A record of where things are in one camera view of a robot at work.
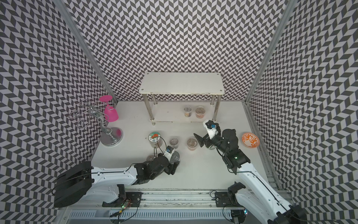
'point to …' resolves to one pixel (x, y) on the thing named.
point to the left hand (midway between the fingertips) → (173, 160)
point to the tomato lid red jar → (155, 142)
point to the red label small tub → (200, 112)
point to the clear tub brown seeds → (174, 142)
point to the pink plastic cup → (111, 113)
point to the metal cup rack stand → (111, 137)
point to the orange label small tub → (188, 110)
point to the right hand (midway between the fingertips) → (202, 130)
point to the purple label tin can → (175, 157)
